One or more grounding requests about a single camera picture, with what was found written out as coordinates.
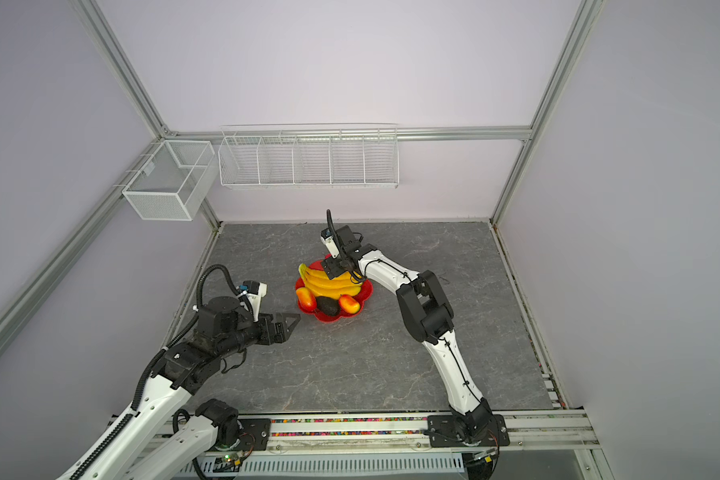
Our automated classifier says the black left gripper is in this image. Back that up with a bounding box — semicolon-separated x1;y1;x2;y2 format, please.
218;311;300;359

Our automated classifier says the red yellow fake mango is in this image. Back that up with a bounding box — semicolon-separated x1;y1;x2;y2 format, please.
338;295;362;316
296;287;317;313

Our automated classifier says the dark fake avocado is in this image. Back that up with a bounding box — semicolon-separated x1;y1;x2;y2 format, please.
316;296;341;317

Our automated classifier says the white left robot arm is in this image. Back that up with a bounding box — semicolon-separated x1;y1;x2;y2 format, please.
61;264;301;479

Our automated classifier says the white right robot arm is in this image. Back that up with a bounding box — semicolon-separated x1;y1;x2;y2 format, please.
321;210;509;449

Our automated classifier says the yellow fake banana bunch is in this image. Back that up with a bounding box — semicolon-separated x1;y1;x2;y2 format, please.
299;264;362;300

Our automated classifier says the red flower-shaped fruit bowl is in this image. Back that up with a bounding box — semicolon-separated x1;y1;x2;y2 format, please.
294;261;374;323

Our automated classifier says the white mesh box basket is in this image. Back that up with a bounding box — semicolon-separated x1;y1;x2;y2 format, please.
123;140;219;221

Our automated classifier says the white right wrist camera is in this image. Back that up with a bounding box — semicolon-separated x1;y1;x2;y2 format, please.
320;227;340;258

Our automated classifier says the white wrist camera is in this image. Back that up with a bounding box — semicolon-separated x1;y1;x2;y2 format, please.
320;227;340;258
239;280;268;321

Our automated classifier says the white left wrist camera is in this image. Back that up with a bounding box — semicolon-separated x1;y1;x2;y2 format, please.
239;280;268;321

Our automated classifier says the white wire shelf basket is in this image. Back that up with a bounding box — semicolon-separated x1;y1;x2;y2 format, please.
218;123;400;188

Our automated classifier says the white slotted cable duct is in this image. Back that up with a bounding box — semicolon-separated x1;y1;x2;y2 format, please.
199;453;467;479

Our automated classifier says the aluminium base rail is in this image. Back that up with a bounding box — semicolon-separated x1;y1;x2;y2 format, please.
239;410;601;455

